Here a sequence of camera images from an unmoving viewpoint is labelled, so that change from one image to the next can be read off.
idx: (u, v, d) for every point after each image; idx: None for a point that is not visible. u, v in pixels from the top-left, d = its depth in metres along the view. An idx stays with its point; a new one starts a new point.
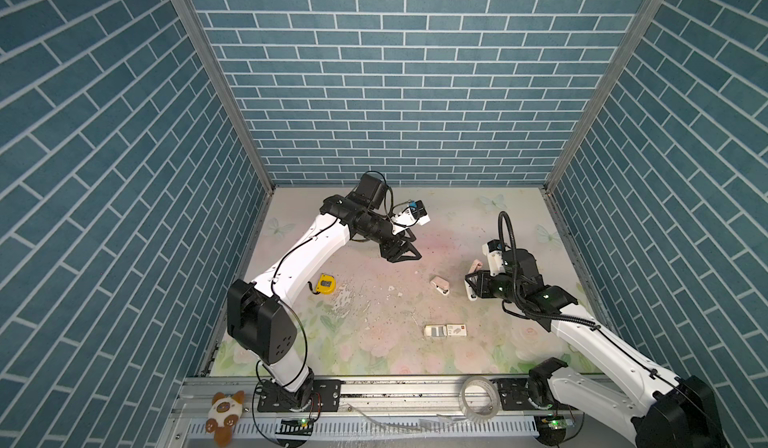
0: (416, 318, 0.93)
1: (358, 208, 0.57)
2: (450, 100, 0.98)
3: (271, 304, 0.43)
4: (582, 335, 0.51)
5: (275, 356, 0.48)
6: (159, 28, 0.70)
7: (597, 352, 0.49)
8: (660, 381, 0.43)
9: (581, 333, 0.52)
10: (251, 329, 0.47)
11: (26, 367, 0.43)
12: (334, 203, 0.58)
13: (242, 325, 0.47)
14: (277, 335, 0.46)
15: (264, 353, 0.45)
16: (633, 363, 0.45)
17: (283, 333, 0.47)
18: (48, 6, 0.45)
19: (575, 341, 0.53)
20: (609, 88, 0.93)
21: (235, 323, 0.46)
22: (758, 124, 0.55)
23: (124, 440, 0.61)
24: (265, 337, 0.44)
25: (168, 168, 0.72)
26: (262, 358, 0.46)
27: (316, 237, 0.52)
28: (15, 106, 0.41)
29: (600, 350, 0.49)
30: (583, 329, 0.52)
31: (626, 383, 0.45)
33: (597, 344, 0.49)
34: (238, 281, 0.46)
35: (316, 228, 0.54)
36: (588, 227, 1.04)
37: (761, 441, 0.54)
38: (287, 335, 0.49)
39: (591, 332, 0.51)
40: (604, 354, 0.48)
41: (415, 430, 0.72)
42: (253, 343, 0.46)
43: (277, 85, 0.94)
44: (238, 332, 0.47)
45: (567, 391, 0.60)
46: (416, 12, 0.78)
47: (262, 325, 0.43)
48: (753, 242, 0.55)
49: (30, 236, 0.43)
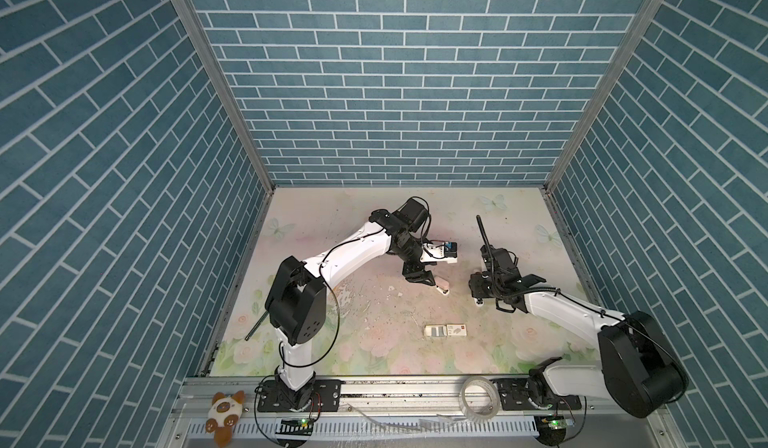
0: (416, 318, 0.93)
1: (400, 225, 0.63)
2: (450, 100, 0.98)
3: (316, 283, 0.48)
4: (548, 302, 0.57)
5: (303, 337, 0.51)
6: (159, 28, 0.70)
7: (558, 312, 0.55)
8: (609, 318, 0.48)
9: (546, 300, 0.58)
10: (287, 307, 0.51)
11: (26, 367, 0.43)
12: (381, 215, 0.64)
13: (282, 300, 0.51)
14: (312, 316, 0.49)
15: (294, 331, 0.49)
16: (586, 310, 0.51)
17: (314, 317, 0.50)
18: (48, 6, 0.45)
19: (545, 311, 0.59)
20: (609, 88, 0.93)
21: (277, 294, 0.50)
22: (758, 124, 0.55)
23: (124, 439, 0.61)
24: (301, 315, 0.48)
25: (168, 168, 0.72)
26: (290, 337, 0.50)
27: (363, 237, 0.58)
28: (15, 106, 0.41)
29: (561, 308, 0.54)
30: (546, 296, 0.58)
31: (588, 329, 0.48)
33: (559, 305, 0.55)
34: (290, 258, 0.51)
35: (363, 230, 0.60)
36: (588, 227, 1.04)
37: (761, 441, 0.54)
38: (319, 319, 0.52)
39: (552, 296, 0.58)
40: (565, 311, 0.53)
41: (415, 430, 0.72)
42: (287, 320, 0.50)
43: (278, 86, 0.94)
44: (275, 306, 0.51)
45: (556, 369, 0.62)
46: (416, 12, 0.78)
47: (303, 305, 0.47)
48: (753, 242, 0.55)
49: (30, 236, 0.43)
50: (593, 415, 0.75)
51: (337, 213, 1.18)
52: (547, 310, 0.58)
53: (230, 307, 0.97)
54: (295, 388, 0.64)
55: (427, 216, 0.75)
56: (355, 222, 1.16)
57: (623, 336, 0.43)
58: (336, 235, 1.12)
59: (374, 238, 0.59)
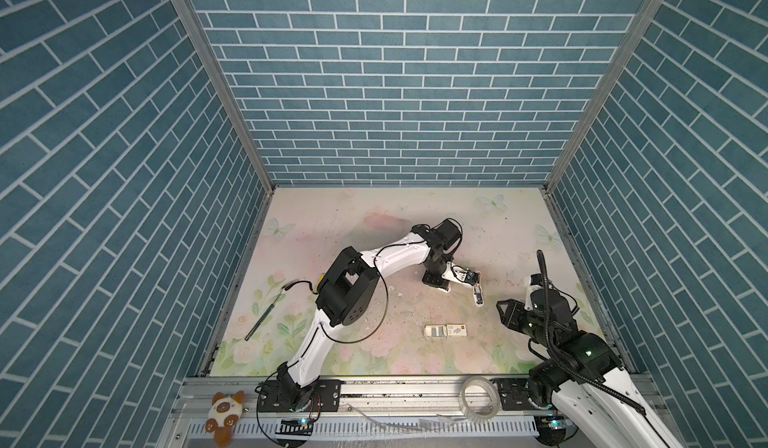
0: (416, 318, 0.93)
1: (438, 241, 0.71)
2: (450, 100, 0.98)
3: (370, 272, 0.55)
4: (625, 414, 0.48)
5: (347, 319, 0.57)
6: (159, 28, 0.70)
7: (626, 421, 0.48)
8: None
9: (625, 411, 0.48)
10: (337, 291, 0.57)
11: (26, 367, 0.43)
12: (421, 229, 0.73)
13: (334, 285, 0.58)
14: (359, 302, 0.56)
15: (342, 312, 0.55)
16: None
17: (360, 303, 0.57)
18: (48, 6, 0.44)
19: (612, 412, 0.50)
20: (609, 88, 0.93)
21: (332, 277, 0.58)
22: (758, 124, 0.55)
23: (124, 440, 0.61)
24: (351, 299, 0.55)
25: (168, 169, 0.72)
26: (335, 317, 0.56)
27: (407, 243, 0.67)
28: (15, 106, 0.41)
29: (638, 430, 0.46)
30: (630, 410, 0.48)
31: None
33: (642, 429, 0.46)
34: (350, 249, 0.58)
35: (409, 239, 0.68)
36: (588, 227, 1.04)
37: (760, 440, 0.55)
38: (362, 306, 0.58)
39: (635, 412, 0.48)
40: (647, 441, 0.45)
41: (415, 430, 0.72)
42: (336, 302, 0.56)
43: (278, 86, 0.94)
44: (326, 288, 0.58)
45: (571, 410, 0.60)
46: (416, 13, 0.78)
47: (355, 290, 0.55)
48: (753, 242, 0.55)
49: (30, 236, 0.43)
50: None
51: (337, 213, 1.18)
52: (618, 420, 0.49)
53: (230, 307, 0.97)
54: (304, 383, 0.65)
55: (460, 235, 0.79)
56: (355, 222, 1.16)
57: None
58: (336, 236, 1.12)
59: (418, 246, 0.67)
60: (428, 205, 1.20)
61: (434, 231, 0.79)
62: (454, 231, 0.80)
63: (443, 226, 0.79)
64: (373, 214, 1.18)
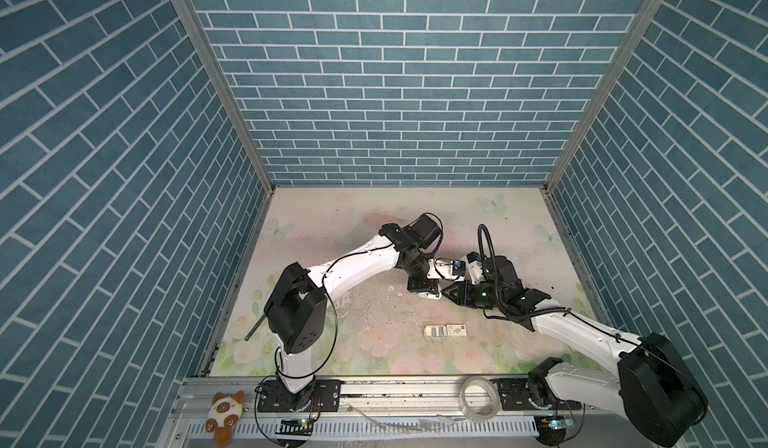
0: (416, 318, 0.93)
1: (411, 243, 0.62)
2: (450, 100, 0.98)
3: (316, 294, 0.46)
4: (558, 323, 0.55)
5: (298, 346, 0.49)
6: (159, 28, 0.70)
7: (567, 332, 0.54)
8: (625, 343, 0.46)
9: (557, 321, 0.55)
10: (285, 313, 0.50)
11: (26, 367, 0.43)
12: (392, 230, 0.63)
13: (281, 304, 0.50)
14: (309, 326, 0.48)
15: (288, 339, 0.47)
16: (600, 334, 0.49)
17: (312, 327, 0.49)
18: (48, 6, 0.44)
19: (554, 332, 0.57)
20: (609, 88, 0.93)
21: (278, 299, 0.49)
22: (758, 123, 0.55)
23: (124, 439, 0.61)
24: (298, 324, 0.46)
25: (168, 169, 0.72)
26: (284, 345, 0.49)
27: (370, 250, 0.57)
28: (14, 107, 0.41)
29: (572, 331, 0.52)
30: (557, 317, 0.56)
31: (601, 353, 0.48)
33: (572, 327, 0.53)
34: (295, 265, 0.50)
35: (371, 243, 0.58)
36: (588, 227, 1.04)
37: (761, 441, 0.54)
38: (316, 330, 0.51)
39: (562, 317, 0.55)
40: (577, 334, 0.52)
41: (415, 430, 0.72)
42: (283, 326, 0.49)
43: (277, 85, 0.94)
44: (273, 311, 0.50)
45: (562, 380, 0.60)
46: (416, 12, 0.78)
47: (301, 315, 0.46)
48: (753, 242, 0.55)
49: (30, 236, 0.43)
50: (593, 415, 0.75)
51: (337, 213, 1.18)
52: (557, 332, 0.56)
53: (230, 307, 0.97)
54: (294, 390, 0.64)
55: (440, 232, 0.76)
56: (355, 222, 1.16)
57: (643, 365, 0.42)
58: (336, 236, 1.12)
59: (383, 253, 0.58)
60: (428, 205, 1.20)
61: (407, 230, 0.68)
62: (431, 229, 0.69)
63: (419, 224, 0.68)
64: (372, 214, 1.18)
